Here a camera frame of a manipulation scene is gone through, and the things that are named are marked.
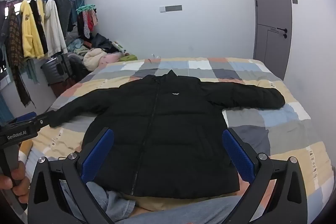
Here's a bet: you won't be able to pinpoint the white grey wall panel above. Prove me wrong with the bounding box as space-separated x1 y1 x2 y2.
159 5 182 12

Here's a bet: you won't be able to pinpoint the green hanger with clothes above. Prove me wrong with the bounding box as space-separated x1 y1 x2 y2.
76 4 98 39

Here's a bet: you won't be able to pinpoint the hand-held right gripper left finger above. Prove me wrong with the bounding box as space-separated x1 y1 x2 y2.
28 127 114 224

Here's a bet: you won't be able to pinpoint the black jacket on pile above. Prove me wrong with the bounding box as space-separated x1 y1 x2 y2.
91 33 116 53

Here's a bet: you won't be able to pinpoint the person's blue jeans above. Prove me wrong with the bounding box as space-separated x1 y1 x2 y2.
87 182 242 224

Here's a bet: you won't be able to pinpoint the cream plush cushion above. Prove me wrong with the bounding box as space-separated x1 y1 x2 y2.
83 48 108 72

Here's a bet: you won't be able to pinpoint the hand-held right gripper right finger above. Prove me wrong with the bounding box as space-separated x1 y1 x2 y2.
222 128 308 224

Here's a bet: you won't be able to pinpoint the yellow fleece robe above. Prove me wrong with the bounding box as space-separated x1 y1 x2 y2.
20 0 46 60

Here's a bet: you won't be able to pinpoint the black puffer jacket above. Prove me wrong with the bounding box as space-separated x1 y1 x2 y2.
49 70 286 199

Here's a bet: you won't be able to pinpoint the pink cloth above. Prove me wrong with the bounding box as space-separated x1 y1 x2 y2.
101 53 121 66

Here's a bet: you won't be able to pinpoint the grey hanging sweater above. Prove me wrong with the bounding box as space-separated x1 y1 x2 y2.
44 0 74 33

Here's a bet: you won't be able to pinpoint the grey suitcase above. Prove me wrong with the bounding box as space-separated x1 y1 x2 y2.
41 56 71 86

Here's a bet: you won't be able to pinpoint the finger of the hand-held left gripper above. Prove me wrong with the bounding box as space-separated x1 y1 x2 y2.
5 111 52 132

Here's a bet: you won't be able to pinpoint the black door handle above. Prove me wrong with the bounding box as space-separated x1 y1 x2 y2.
273 28 288 39

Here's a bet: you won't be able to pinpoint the grey wall cabinet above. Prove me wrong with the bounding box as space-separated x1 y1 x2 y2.
249 0 293 81

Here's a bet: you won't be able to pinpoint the brown plaid scarf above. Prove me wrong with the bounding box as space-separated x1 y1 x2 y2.
7 5 36 107

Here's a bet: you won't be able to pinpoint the checkered bed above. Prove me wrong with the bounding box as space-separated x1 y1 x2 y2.
20 57 335 224

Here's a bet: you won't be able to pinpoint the black hanging garment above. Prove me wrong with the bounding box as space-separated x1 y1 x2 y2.
29 0 49 55

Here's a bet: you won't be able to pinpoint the beige cloth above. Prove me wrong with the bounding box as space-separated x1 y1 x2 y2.
135 192 237 212

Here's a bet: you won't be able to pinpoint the person's left hand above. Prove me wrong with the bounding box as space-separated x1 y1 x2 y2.
0 160 31 205

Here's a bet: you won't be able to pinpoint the green pouch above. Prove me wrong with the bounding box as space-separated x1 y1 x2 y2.
119 54 138 62

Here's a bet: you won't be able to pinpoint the white hoodie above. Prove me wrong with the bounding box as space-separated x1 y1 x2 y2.
43 0 68 58

